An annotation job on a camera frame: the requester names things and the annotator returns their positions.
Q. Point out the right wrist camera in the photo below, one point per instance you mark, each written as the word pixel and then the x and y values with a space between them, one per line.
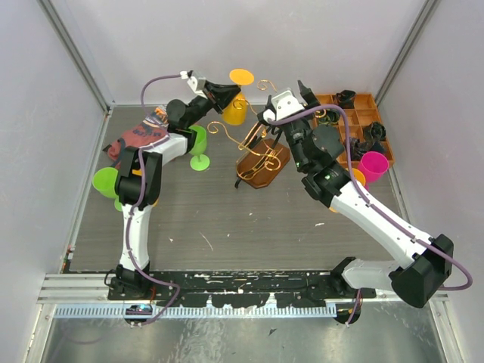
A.
pixel 281 106

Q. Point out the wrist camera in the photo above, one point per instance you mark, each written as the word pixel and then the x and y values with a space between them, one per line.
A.
pixel 195 81
pixel 281 106

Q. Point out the green wine glass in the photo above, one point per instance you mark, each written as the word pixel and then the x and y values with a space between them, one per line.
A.
pixel 199 161
pixel 104 182

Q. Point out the rolled dark tie top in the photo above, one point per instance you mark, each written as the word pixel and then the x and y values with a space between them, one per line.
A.
pixel 346 99

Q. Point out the rolled dark tie right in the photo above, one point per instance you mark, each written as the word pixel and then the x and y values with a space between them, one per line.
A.
pixel 374 132

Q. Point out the rolled green patterned tie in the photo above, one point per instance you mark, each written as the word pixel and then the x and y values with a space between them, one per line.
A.
pixel 327 117

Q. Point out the pink wine glass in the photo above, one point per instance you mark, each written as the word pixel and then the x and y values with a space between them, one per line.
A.
pixel 373 165

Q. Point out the slotted cable duct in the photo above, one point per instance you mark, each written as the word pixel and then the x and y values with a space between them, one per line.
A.
pixel 146 311

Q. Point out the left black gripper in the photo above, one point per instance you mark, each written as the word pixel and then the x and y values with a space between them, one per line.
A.
pixel 220 94

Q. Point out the orange wine glass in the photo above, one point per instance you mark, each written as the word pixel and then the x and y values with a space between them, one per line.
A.
pixel 359 177
pixel 235 113

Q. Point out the rolled maroon tie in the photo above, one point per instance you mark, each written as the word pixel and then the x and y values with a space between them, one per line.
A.
pixel 357 148

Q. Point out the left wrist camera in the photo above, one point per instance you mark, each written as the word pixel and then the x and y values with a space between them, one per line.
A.
pixel 195 81

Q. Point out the rolled dark tie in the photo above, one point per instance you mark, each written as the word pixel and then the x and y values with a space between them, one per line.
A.
pixel 374 132
pixel 346 99

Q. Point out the aluminium rail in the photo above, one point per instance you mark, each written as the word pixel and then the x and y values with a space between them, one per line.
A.
pixel 77 288

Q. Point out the red folded t-shirt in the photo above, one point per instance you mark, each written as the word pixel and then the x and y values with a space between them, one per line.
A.
pixel 151 129

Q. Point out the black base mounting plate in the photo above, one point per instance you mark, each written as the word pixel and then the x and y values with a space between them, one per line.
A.
pixel 237 289

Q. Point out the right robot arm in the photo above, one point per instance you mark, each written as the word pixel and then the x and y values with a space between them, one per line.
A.
pixel 420 263

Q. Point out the wooden compartment tray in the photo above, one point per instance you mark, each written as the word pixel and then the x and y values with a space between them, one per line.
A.
pixel 362 115

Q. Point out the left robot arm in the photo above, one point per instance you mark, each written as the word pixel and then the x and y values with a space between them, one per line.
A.
pixel 138 184

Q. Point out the gold wire wine glass rack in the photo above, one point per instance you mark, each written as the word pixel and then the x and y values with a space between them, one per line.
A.
pixel 263 156

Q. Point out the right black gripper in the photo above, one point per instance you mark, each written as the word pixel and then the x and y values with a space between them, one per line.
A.
pixel 308 96

